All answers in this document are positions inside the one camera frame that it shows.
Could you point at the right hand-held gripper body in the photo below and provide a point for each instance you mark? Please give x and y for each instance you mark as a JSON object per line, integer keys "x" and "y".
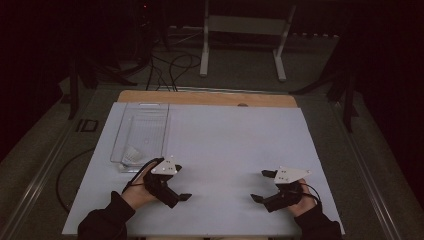
{"x": 290, "y": 174}

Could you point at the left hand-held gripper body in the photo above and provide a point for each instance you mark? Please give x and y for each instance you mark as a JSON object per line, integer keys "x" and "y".
{"x": 165, "y": 167}

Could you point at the white shuttlecock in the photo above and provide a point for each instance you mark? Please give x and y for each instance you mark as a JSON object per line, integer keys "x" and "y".
{"x": 131, "y": 156}

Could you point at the clear plastic bin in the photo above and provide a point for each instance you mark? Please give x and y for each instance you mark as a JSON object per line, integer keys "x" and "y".
{"x": 143, "y": 130}

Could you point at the person's right hand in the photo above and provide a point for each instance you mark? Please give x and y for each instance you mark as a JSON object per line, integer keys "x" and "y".
{"x": 305, "y": 205}

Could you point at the person's left hand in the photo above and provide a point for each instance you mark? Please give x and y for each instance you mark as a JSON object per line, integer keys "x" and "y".
{"x": 138, "y": 195}

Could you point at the white board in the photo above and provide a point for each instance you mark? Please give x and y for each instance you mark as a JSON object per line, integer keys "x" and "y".
{"x": 220, "y": 146}

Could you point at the wooden table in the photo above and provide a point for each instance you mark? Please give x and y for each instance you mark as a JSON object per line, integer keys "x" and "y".
{"x": 206, "y": 98}

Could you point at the black tripod stand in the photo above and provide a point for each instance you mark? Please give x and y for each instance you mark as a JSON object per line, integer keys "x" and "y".
{"x": 348, "y": 106}
{"x": 74, "y": 96}

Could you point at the white power strip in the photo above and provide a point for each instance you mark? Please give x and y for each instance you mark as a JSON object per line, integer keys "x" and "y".
{"x": 316, "y": 35}

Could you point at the white metal stand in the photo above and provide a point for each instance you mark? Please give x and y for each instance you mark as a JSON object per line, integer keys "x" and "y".
{"x": 246, "y": 25}

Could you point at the black floor bracket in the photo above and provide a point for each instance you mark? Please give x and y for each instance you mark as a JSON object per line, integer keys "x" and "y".
{"x": 87, "y": 125}

